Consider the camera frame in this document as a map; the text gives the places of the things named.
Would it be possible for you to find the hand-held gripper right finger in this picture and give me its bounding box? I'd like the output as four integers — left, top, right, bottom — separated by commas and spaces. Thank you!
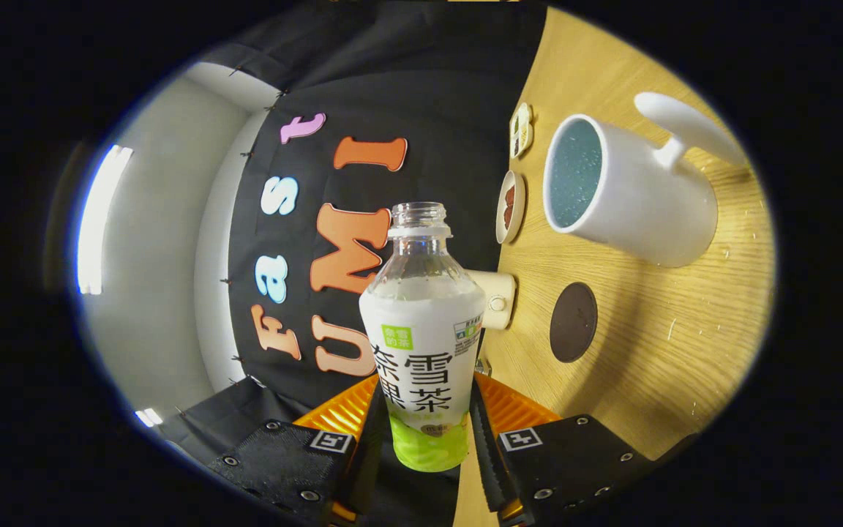
469, 372, 664, 527

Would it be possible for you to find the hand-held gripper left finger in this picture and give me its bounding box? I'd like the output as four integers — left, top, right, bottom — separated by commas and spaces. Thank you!
209, 373, 393, 527

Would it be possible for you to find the dark brown round coaster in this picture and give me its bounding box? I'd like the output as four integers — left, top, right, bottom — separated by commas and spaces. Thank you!
549, 282, 599, 364

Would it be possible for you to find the white green label juice bottle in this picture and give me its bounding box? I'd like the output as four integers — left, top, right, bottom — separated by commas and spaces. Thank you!
359, 202, 487, 473

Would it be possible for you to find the white cup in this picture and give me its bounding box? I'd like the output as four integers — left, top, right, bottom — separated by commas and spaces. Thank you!
542, 91, 748, 268

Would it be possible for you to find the wooden table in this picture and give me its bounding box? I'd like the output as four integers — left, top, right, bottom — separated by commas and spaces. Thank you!
454, 7, 777, 527

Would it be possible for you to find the white toaster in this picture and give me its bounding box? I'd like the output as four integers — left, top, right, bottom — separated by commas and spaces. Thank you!
465, 269, 517, 330

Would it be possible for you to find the white round plate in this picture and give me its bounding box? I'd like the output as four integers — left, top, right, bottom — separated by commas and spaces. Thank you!
495, 170, 527, 245

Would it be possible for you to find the large ceiling light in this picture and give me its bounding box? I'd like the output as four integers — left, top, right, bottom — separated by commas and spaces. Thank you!
76, 144, 134, 295

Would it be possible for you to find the white divided condiment dish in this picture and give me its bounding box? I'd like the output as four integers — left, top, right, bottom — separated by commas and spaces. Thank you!
509, 102, 534, 160

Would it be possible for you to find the black backdrop cloth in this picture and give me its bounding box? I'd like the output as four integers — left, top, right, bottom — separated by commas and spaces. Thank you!
158, 0, 547, 527

